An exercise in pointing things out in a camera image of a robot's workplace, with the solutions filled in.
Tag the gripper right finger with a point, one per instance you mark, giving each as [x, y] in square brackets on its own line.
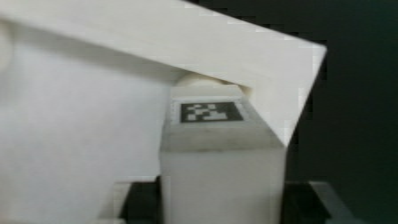
[313, 205]

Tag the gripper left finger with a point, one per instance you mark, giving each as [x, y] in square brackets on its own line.
[141, 207]

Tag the white table leg with tag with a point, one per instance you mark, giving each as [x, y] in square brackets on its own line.
[223, 157]

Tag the white square tabletop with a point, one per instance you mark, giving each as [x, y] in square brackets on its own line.
[93, 55]

